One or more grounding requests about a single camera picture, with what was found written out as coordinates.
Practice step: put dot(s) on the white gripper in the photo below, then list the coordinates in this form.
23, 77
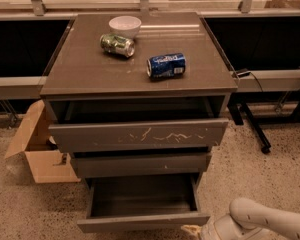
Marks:
212, 231

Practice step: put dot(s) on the grey bottom drawer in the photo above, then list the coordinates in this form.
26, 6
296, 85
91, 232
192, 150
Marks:
146, 202

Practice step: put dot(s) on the grey drawer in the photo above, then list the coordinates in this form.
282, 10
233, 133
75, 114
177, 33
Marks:
115, 164
146, 202
137, 124

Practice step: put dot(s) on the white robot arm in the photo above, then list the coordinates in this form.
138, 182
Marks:
248, 220

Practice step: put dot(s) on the grey middle drawer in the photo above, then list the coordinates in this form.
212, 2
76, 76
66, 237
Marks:
115, 164

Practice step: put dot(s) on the grey top drawer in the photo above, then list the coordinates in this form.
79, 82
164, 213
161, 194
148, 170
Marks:
137, 124

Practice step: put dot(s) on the grey drawer cabinet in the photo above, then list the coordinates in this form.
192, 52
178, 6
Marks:
84, 71

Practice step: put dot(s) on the black rolling stand leg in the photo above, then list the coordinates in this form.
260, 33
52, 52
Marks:
236, 107

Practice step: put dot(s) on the open cardboard box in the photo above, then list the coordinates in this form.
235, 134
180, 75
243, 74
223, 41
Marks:
34, 141

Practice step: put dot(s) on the blue pepsi can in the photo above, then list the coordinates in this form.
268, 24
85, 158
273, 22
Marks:
166, 66

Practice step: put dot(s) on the green soda can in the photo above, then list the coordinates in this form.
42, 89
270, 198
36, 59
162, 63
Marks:
115, 44

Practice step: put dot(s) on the white ceramic bowl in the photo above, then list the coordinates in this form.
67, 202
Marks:
126, 26

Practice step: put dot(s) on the grey window ledge rail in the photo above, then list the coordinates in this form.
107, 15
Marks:
257, 81

